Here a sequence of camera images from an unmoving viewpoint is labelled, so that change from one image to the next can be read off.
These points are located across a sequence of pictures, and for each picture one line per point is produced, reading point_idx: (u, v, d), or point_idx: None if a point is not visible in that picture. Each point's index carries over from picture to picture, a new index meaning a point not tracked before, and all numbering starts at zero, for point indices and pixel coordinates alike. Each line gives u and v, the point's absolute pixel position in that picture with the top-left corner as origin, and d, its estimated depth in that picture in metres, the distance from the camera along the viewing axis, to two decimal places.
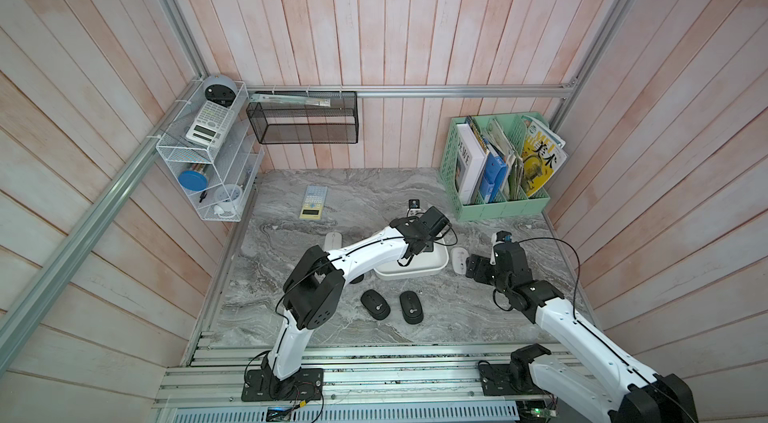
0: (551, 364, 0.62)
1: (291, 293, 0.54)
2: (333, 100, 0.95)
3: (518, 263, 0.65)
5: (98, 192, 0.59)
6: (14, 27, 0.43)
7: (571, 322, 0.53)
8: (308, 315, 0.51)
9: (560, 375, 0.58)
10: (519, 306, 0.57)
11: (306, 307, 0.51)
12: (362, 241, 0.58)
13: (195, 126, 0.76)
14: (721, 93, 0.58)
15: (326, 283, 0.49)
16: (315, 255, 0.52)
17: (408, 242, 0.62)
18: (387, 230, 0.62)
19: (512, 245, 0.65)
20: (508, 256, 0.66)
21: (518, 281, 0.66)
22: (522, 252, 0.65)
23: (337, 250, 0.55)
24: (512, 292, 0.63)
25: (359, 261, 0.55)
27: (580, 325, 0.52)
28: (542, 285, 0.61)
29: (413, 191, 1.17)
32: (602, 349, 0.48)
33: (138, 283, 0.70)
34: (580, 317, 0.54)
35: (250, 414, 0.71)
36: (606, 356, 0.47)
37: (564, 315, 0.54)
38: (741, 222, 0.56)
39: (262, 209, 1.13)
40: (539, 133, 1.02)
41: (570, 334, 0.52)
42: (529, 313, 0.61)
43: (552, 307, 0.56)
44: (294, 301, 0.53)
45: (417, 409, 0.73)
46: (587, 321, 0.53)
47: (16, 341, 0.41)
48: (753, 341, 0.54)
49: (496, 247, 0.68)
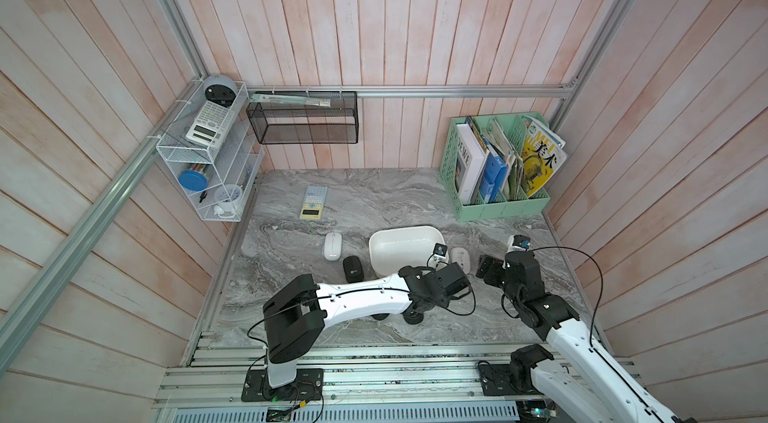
0: (555, 373, 0.62)
1: (270, 317, 0.48)
2: (333, 100, 0.95)
3: (533, 278, 0.62)
5: (98, 192, 0.59)
6: (15, 27, 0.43)
7: (586, 349, 0.51)
8: (276, 347, 0.45)
9: (563, 388, 0.58)
10: (530, 322, 0.59)
11: (277, 338, 0.45)
12: (360, 286, 0.51)
13: (195, 126, 0.76)
14: (721, 93, 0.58)
15: (301, 322, 0.43)
16: (304, 285, 0.47)
17: (411, 299, 0.54)
18: (392, 280, 0.55)
19: (528, 258, 0.61)
20: (522, 270, 0.62)
21: (530, 295, 0.63)
22: (538, 267, 0.61)
23: (329, 289, 0.48)
24: (523, 306, 0.60)
25: (347, 307, 0.48)
27: (596, 354, 0.50)
28: (556, 303, 0.58)
29: (413, 191, 1.17)
32: (619, 383, 0.46)
33: (138, 284, 0.70)
34: (597, 346, 0.51)
35: (250, 414, 0.71)
36: (623, 393, 0.45)
37: (580, 341, 0.52)
38: (741, 222, 0.56)
39: (262, 209, 1.13)
40: (539, 133, 1.02)
41: (585, 362, 0.50)
42: (540, 330, 0.59)
43: (567, 330, 0.54)
44: (270, 325, 0.47)
45: (418, 409, 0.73)
46: (604, 350, 0.51)
47: (15, 342, 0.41)
48: (753, 341, 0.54)
49: (510, 257, 0.64)
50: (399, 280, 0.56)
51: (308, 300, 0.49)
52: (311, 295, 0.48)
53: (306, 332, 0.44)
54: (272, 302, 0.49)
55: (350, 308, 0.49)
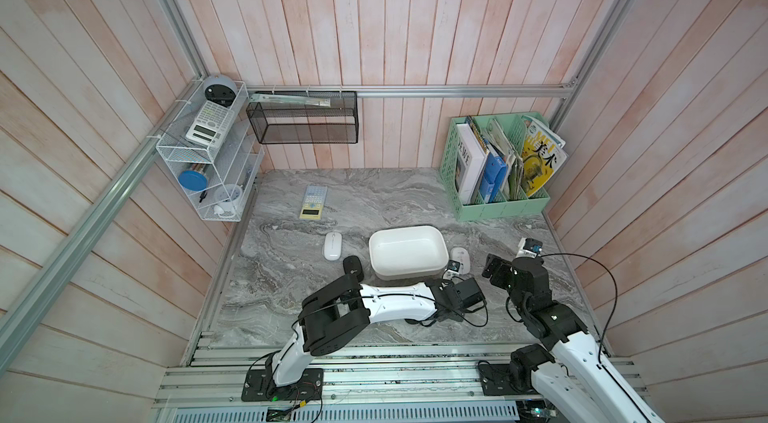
0: (557, 378, 0.61)
1: (309, 312, 0.51)
2: (333, 100, 0.95)
3: (540, 286, 0.60)
5: (97, 193, 0.59)
6: (15, 27, 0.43)
7: (593, 364, 0.50)
8: (317, 341, 0.48)
9: (564, 393, 0.58)
10: (537, 332, 0.57)
11: (319, 333, 0.49)
12: (396, 289, 0.56)
13: (195, 126, 0.76)
14: (720, 93, 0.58)
15: (347, 318, 0.47)
16: (348, 284, 0.50)
17: (436, 306, 0.59)
18: (420, 288, 0.60)
19: (536, 267, 0.59)
20: (530, 279, 0.60)
21: (536, 305, 0.62)
22: (546, 276, 0.59)
23: (369, 289, 0.52)
24: (530, 315, 0.59)
25: (386, 308, 0.52)
27: (604, 370, 0.49)
28: (563, 313, 0.57)
29: (413, 191, 1.17)
32: (625, 402, 0.46)
33: (138, 284, 0.70)
34: (604, 361, 0.50)
35: (250, 414, 0.71)
36: (629, 413, 0.45)
37: (587, 356, 0.51)
38: (741, 222, 0.56)
39: (262, 209, 1.13)
40: (539, 133, 1.02)
41: (591, 377, 0.50)
42: (545, 340, 0.58)
43: (574, 344, 0.53)
44: (310, 321, 0.50)
45: (417, 409, 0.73)
46: (612, 367, 0.50)
47: (14, 342, 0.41)
48: (753, 340, 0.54)
49: (517, 265, 0.62)
50: (428, 290, 0.61)
51: (349, 298, 0.53)
52: (354, 294, 0.52)
53: (351, 328, 0.47)
54: (312, 297, 0.53)
55: (389, 309, 0.53)
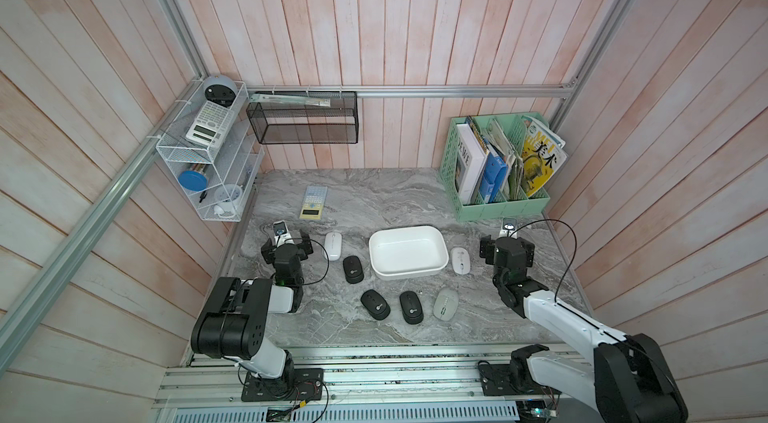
0: (547, 356, 0.62)
1: (210, 327, 0.46)
2: (333, 100, 0.95)
3: (516, 262, 0.67)
5: (98, 192, 0.59)
6: (14, 27, 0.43)
7: (551, 304, 0.57)
8: (249, 321, 0.46)
9: (552, 362, 0.59)
10: (510, 302, 0.66)
11: (243, 318, 0.47)
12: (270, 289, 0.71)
13: (195, 126, 0.76)
14: (721, 93, 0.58)
15: (258, 290, 0.50)
16: (228, 283, 0.51)
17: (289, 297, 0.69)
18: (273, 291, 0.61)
19: (513, 246, 0.67)
20: (507, 256, 0.68)
21: (510, 279, 0.70)
22: (522, 254, 0.66)
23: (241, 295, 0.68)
24: (505, 288, 0.67)
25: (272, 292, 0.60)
27: (559, 306, 0.56)
28: (530, 284, 0.65)
29: (413, 191, 1.17)
32: (577, 320, 0.52)
33: (137, 283, 0.70)
34: (560, 301, 0.58)
35: (250, 414, 0.71)
36: (581, 325, 0.50)
37: (546, 301, 0.59)
38: (741, 222, 0.56)
39: (262, 209, 1.13)
40: (539, 133, 1.02)
41: (551, 314, 0.56)
42: (518, 309, 0.65)
43: (536, 296, 0.61)
44: (225, 324, 0.46)
45: (418, 409, 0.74)
46: (567, 304, 0.57)
47: (14, 343, 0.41)
48: (753, 341, 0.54)
49: (499, 244, 0.69)
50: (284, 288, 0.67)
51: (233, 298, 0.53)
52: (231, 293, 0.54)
53: (266, 291, 0.52)
54: (202, 318, 0.47)
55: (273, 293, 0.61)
